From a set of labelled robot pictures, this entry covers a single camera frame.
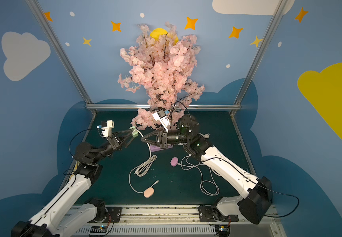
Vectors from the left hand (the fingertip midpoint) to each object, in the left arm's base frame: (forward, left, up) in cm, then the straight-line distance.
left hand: (134, 132), depth 64 cm
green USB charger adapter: (0, 0, 0) cm, 0 cm away
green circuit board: (-33, +20, -39) cm, 55 cm away
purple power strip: (+12, -4, -34) cm, 37 cm away
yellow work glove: (-13, +22, -5) cm, 26 cm away
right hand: (-6, -6, +4) cm, 9 cm away
